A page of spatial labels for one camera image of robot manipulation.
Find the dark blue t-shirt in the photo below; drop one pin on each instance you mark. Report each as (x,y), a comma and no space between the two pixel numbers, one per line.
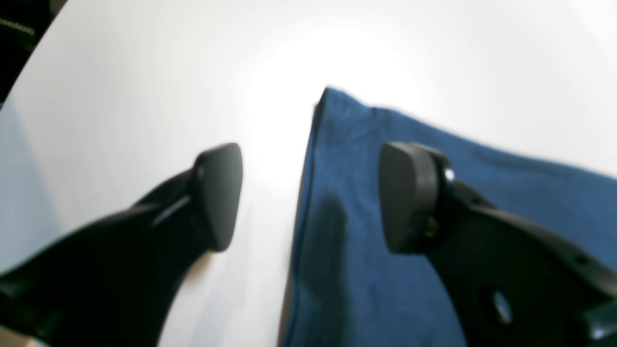
(347,290)

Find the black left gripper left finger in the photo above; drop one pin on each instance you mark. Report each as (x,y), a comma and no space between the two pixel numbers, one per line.
(112,282)

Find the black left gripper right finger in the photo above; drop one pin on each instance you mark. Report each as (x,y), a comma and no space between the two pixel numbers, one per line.
(512,283)

